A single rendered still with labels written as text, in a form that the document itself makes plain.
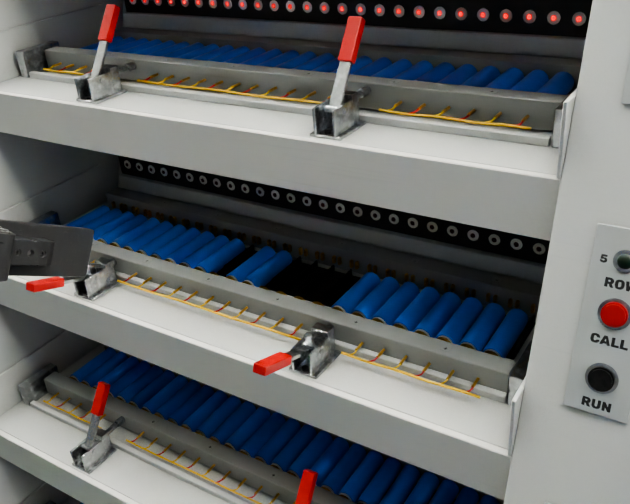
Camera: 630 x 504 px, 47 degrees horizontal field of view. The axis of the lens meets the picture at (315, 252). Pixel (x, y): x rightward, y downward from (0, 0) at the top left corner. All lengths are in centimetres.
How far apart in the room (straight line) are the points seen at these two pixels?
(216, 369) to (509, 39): 39
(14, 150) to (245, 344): 38
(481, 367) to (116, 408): 46
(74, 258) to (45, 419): 49
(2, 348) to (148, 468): 24
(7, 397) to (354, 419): 50
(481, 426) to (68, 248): 31
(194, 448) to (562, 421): 42
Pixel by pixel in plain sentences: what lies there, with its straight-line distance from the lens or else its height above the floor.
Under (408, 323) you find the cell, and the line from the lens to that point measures 63.
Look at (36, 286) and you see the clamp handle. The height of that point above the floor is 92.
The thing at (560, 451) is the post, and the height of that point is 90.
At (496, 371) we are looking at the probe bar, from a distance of 57.
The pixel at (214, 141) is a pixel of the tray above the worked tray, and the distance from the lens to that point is 62.
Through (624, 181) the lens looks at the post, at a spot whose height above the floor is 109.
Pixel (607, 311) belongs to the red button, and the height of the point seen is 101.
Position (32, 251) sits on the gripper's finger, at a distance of 42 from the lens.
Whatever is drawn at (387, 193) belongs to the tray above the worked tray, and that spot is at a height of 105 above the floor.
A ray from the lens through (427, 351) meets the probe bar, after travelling 59.
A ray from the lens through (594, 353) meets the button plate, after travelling 50.
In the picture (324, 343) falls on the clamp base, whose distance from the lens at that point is 60.
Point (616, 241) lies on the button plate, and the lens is 48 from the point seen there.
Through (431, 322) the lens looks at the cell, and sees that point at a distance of 63.
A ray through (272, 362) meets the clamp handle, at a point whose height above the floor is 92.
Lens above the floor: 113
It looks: 14 degrees down
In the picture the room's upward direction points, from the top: 5 degrees clockwise
